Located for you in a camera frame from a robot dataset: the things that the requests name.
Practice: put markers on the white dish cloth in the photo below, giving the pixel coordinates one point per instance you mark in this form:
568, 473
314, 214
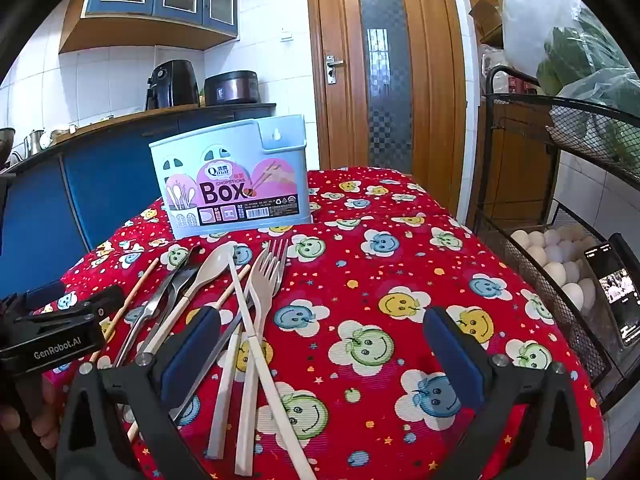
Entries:
62, 132

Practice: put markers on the red bottles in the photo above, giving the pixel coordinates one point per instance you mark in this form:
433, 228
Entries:
520, 85

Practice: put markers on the blue kitchen counter cabinet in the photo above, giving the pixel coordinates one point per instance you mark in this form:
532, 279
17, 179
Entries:
115, 175

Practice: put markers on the black smartphone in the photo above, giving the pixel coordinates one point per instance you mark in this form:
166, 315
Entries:
617, 305

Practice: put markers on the wooden cabinet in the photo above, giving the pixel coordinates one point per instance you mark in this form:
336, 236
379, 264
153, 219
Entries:
515, 130

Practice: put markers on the clear bag of green vegetables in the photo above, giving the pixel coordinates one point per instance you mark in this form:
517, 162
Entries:
590, 60

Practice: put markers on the red smiley flower tablecloth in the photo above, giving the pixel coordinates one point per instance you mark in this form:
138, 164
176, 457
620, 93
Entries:
350, 285

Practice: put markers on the clear plastic bag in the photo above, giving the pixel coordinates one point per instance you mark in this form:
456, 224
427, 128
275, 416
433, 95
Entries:
489, 66

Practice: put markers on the beige plastic fork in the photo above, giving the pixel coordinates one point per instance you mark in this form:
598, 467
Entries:
262, 285

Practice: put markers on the metal wok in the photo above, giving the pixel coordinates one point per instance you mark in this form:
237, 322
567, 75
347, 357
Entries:
7, 142

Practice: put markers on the person's left hand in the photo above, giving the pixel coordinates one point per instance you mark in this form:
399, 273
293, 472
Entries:
46, 410

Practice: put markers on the pile of white eggs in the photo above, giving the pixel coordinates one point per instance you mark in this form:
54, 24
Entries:
555, 270

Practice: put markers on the wooden door with glass pane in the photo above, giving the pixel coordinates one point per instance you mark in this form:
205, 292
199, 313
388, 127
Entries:
345, 125

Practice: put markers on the stainless steel kettle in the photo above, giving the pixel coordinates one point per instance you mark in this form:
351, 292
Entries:
35, 142

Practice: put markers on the white light switch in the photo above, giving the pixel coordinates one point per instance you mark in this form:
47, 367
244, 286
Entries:
286, 36

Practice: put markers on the cardboard box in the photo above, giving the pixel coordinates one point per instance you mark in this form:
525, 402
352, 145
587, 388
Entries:
487, 17

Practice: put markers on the light blue utensil holder box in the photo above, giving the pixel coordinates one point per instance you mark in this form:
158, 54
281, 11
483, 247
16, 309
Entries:
250, 140

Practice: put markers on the black air fryer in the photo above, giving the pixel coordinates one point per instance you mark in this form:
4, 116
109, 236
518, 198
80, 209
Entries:
172, 82

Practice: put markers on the metal spoon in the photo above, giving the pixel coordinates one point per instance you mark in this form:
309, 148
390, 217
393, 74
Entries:
155, 302
176, 284

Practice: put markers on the dark rice cooker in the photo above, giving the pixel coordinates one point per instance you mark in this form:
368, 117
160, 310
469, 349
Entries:
230, 87

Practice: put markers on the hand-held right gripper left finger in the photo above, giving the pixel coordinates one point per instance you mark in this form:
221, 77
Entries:
192, 347

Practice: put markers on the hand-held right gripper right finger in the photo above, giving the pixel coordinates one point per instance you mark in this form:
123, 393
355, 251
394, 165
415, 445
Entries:
450, 350

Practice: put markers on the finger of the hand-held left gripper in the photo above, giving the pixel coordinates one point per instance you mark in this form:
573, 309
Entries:
45, 293
95, 302

